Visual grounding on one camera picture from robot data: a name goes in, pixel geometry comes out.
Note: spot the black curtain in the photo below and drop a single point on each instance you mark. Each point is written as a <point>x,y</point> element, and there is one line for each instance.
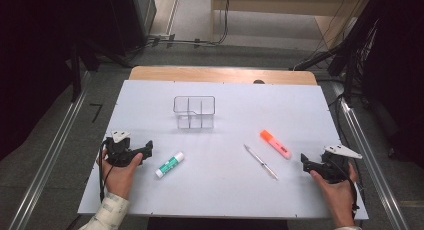
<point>400,73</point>
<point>36,56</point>

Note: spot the orange highlighter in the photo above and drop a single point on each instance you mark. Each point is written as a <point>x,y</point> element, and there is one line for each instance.
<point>276,145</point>

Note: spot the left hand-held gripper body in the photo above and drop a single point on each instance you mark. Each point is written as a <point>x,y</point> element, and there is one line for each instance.
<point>118,153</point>

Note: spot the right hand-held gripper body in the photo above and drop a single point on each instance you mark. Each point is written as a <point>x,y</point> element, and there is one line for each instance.
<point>333,166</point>

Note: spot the slim silver pen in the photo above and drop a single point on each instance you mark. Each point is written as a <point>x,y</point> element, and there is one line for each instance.
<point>261,162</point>

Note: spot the clear plastic organizer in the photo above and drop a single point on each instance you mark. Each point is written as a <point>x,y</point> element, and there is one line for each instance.
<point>194,114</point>

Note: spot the green and white glue stick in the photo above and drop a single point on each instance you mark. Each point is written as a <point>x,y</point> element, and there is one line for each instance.
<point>169,164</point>

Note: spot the black cabinet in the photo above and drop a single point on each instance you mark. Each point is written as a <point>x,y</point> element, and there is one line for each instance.
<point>133,20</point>

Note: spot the aluminium rail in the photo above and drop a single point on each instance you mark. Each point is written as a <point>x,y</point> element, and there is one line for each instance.
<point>50,153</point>
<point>370,156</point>

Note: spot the person's right hand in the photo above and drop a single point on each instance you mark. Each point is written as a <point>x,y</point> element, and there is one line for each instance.
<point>340,200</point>

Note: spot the light wooden furniture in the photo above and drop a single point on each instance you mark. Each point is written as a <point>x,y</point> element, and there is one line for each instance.
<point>266,3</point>

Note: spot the wooden table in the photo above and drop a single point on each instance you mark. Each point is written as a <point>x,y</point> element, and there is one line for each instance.
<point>220,75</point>

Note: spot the person's left hand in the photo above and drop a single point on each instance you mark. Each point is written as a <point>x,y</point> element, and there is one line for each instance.
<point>118,180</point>

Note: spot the black tripod stand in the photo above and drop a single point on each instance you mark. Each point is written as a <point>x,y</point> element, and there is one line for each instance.
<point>77,70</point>

